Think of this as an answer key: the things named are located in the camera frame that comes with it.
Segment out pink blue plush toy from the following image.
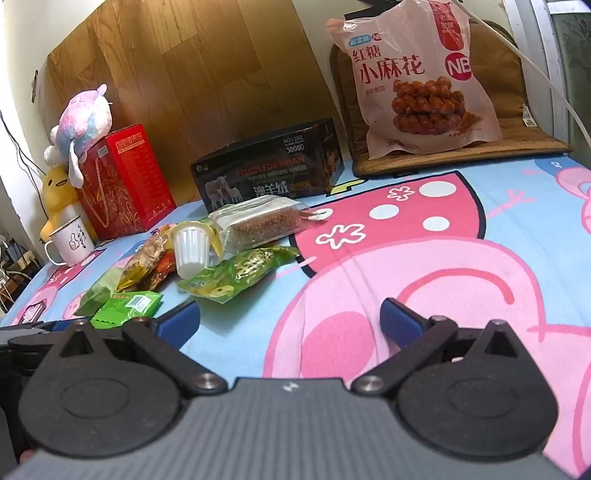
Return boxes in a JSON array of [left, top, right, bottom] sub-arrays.
[[50, 84, 114, 189]]

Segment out brown seat cushion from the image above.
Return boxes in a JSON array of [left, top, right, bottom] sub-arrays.
[[329, 21, 573, 177]]

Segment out wooden board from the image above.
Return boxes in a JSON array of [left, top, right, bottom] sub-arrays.
[[46, 0, 352, 217]]

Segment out yellow green snack packet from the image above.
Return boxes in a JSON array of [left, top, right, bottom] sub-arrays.
[[178, 246, 301, 304]]

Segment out large pink snack bag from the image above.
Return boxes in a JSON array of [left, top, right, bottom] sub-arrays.
[[325, 0, 504, 160]]

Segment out black printed box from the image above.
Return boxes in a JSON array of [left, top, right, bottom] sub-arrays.
[[189, 117, 346, 214]]

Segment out black strap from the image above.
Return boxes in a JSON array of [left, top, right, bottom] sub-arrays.
[[344, 0, 407, 21]]

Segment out cartoon printed bed sheet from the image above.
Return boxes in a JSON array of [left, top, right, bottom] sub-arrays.
[[0, 157, 591, 480]]

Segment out red gift box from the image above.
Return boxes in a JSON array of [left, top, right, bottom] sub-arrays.
[[76, 123, 177, 241]]

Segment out window frame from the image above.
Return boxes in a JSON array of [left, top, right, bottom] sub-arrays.
[[503, 0, 591, 158]]

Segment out white jelly cup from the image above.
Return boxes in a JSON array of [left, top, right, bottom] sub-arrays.
[[168, 220, 218, 280]]

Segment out power strip with cables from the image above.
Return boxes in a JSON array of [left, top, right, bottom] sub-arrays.
[[0, 235, 44, 315]]

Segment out orange snack packet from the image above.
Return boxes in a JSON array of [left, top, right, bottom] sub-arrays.
[[117, 224, 178, 291]]

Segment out yellow plush duck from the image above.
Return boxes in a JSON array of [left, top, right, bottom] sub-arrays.
[[39, 165, 98, 243]]

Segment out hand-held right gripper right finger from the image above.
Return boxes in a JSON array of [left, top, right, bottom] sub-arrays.
[[351, 298, 525, 398]]

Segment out white cable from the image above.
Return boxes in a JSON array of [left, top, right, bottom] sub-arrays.
[[455, 0, 587, 139]]

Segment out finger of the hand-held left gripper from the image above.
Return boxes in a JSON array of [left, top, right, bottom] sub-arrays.
[[0, 320, 77, 370]]

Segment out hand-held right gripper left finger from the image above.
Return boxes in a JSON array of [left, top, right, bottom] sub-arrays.
[[58, 300, 228, 398]]

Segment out clear sesame bar packet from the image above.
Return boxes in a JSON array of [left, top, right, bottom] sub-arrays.
[[208, 195, 326, 254]]

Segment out small dark green packet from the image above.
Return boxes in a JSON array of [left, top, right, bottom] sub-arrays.
[[90, 291, 164, 329]]

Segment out thin black wall cable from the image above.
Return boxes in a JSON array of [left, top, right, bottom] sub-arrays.
[[0, 111, 47, 185]]

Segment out white enamel mug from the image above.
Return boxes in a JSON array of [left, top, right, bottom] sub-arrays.
[[45, 216, 95, 267]]

